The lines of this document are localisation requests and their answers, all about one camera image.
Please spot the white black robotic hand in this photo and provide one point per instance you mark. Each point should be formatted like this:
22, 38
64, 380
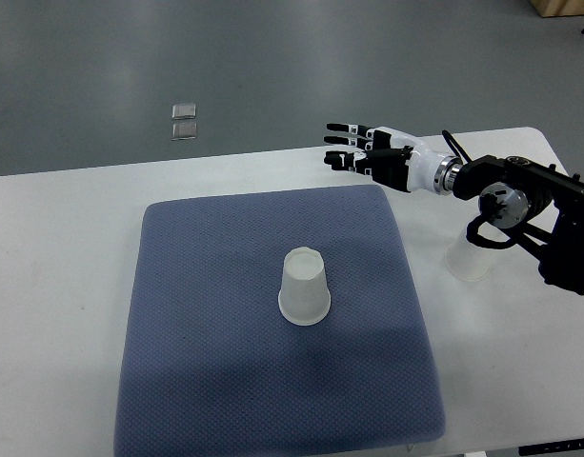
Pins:
392, 158

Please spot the white paper cup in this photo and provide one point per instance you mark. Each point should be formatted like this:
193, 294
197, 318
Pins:
465, 260
304, 298

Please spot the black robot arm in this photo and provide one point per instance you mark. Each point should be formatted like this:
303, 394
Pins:
521, 203

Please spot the white paper cup on mat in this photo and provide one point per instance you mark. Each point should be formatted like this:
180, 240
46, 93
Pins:
304, 298

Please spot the wooden furniture corner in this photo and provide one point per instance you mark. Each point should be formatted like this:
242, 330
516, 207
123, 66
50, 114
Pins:
558, 8

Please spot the lower metal floor plate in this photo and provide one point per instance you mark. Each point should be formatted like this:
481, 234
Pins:
184, 131

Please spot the metal floor plate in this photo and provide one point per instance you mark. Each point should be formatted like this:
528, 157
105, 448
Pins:
183, 111
184, 131

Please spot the upper metal floor plate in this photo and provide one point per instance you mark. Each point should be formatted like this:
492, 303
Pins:
183, 111

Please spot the blue fabric mat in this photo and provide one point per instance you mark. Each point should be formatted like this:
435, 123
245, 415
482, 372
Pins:
212, 368

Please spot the black table edge bracket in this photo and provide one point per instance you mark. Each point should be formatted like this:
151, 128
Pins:
553, 447

